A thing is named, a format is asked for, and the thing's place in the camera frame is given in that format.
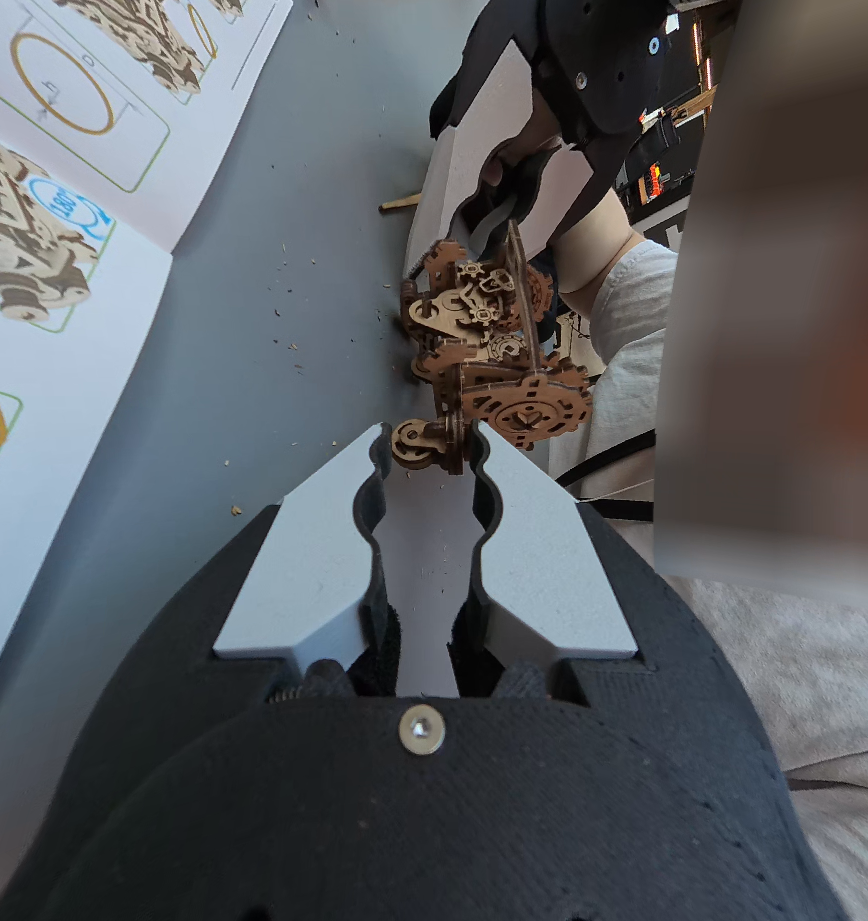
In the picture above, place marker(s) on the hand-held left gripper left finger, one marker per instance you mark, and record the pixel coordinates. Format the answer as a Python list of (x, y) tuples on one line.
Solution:
[(297, 568)]

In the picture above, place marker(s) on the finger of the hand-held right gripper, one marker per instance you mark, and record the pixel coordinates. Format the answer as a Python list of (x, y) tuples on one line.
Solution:
[(477, 108), (560, 180)]

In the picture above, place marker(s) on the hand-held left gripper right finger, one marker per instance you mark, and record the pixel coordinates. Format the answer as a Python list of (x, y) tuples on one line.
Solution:
[(542, 568)]

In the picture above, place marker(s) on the wooden mechanical puzzle model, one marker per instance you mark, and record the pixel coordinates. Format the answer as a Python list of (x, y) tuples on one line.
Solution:
[(527, 410)]

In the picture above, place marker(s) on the person's right forearm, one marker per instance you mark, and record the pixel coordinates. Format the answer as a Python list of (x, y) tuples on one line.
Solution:
[(592, 252)]

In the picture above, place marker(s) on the grey desk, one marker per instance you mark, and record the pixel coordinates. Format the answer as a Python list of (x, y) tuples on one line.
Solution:
[(261, 360)]

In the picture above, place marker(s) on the black device with orange lights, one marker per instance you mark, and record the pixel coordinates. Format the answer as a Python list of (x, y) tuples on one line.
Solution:
[(653, 180)]

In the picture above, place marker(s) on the small wooden stick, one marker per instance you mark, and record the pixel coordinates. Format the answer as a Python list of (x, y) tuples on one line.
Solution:
[(401, 201)]

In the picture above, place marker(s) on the person's white shirt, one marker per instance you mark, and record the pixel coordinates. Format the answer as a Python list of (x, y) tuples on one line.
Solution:
[(635, 360)]

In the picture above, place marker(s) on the white instruction booklet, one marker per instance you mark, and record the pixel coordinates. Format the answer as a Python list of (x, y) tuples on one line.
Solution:
[(59, 345)]

